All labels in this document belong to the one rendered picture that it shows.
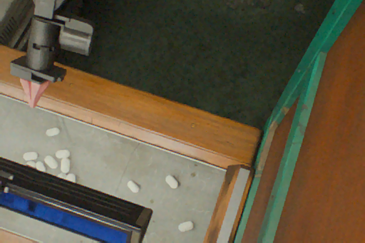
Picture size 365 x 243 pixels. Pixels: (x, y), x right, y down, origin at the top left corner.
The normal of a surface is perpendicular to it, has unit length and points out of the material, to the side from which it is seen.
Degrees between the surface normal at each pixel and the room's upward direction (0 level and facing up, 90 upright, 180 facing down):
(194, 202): 0
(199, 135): 0
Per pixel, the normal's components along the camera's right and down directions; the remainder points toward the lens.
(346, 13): -0.32, 0.91
